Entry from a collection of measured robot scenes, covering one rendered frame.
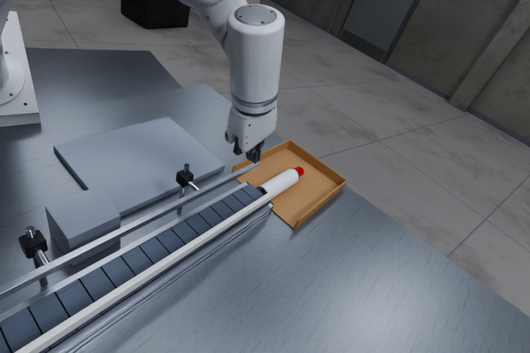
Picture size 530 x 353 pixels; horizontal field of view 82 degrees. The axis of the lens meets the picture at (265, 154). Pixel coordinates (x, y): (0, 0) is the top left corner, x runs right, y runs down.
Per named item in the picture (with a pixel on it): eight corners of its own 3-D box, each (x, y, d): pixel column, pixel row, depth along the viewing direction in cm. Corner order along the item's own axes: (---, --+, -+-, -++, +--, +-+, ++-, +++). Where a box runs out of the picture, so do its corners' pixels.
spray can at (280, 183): (270, 195, 85) (309, 169, 100) (257, 183, 87) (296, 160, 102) (264, 206, 88) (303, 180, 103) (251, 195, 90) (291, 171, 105)
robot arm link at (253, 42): (222, 75, 55) (240, 108, 50) (217, 1, 45) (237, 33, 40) (265, 66, 58) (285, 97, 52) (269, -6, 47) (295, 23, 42)
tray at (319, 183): (294, 229, 85) (299, 221, 82) (230, 175, 95) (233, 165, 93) (342, 188, 106) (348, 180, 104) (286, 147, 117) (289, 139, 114)
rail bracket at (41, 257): (48, 313, 53) (33, 259, 44) (31, 283, 56) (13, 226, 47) (69, 302, 56) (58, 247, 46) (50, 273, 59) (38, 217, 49)
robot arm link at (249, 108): (255, 66, 58) (255, 79, 60) (220, 87, 53) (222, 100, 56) (289, 87, 54) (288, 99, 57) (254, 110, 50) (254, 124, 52)
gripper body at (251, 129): (259, 75, 59) (258, 117, 68) (219, 99, 55) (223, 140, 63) (288, 94, 56) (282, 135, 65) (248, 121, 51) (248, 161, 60)
